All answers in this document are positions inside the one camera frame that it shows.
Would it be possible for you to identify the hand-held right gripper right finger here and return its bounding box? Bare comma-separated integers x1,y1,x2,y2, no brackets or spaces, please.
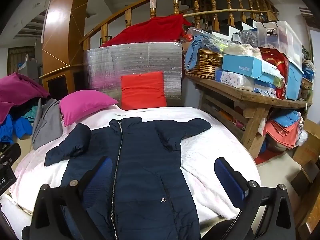
200,157,299,240

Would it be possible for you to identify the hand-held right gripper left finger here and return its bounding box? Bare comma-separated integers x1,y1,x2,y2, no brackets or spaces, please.
22,156,115,240

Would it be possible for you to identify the navy puffer jacket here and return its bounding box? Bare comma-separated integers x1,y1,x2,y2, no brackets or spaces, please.
44,117,212,240

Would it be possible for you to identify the clear plastic bag of clothes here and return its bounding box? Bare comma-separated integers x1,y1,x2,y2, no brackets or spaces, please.
186,27,234,55

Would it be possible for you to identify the red floor mat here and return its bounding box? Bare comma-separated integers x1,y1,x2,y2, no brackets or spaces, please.
254,150,275,165

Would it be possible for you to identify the white pink fleece blanket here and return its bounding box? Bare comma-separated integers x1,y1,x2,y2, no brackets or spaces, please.
0,104,262,240

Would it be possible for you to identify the bright blue garment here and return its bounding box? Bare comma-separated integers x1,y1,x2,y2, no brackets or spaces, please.
0,115,33,144

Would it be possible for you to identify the grey coat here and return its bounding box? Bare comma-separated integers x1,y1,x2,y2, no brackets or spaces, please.
32,98,63,150

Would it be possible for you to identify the teal garment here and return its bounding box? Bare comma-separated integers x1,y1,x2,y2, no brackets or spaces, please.
24,105,40,120

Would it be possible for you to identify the stack of coral cloths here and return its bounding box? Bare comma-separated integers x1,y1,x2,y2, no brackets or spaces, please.
265,120,302,150

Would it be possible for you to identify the magenta pillow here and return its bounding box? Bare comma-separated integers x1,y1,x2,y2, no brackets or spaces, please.
59,90,118,127

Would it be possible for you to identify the magenta cloth pile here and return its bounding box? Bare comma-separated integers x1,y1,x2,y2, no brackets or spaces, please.
0,72,50,125

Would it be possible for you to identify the cardboard box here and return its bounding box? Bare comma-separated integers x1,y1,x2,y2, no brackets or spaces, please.
291,119,320,198

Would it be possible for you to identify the blue folded cloth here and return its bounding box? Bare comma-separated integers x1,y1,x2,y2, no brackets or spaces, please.
271,110,300,128

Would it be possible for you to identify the red orange pillow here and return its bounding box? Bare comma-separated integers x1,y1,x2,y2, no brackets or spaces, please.
120,71,167,111

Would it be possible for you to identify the wooden bench table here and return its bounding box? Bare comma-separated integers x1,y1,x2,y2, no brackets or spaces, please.
186,75,313,159

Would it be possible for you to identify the white dotted tissue pack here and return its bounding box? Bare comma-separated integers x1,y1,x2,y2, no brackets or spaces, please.
215,70,255,90

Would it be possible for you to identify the grey background cabinet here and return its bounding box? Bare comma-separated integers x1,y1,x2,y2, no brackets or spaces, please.
19,60,43,80

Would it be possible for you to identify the wooden low cabinet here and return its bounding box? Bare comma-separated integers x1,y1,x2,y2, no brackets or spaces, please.
40,65,85,101

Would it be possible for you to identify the blue shoe box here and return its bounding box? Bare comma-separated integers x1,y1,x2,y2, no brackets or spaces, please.
221,54,265,78

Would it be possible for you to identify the light blue plastic bin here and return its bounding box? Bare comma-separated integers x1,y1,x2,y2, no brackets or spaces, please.
285,61,304,100

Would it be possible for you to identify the large wicker basket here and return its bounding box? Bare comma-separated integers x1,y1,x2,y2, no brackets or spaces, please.
182,49,224,80

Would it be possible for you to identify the silver foil insulation mat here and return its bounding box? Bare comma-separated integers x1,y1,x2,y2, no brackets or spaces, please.
84,42,183,108

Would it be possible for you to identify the small wicker basket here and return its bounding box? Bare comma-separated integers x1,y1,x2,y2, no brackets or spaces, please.
300,77,313,90

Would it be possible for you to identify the red gift bag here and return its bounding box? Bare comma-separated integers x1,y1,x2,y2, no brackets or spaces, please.
257,47,290,99

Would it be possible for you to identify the light blue hanging cloth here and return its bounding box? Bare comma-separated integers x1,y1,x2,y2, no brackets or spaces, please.
185,35,208,69

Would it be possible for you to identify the grey dotted bag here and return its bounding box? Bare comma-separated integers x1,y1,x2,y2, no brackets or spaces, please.
231,30,258,47

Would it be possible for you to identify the red velvet cloth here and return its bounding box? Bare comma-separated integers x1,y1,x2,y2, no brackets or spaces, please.
100,14,193,47

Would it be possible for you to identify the clear plastic storage box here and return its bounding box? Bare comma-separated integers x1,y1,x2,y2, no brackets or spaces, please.
255,21,303,62

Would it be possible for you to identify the wooden arch column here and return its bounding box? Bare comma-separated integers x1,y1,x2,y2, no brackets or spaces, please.
41,0,93,75

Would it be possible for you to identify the wooden stair railing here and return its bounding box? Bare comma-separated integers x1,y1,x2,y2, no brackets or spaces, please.
79,0,279,50

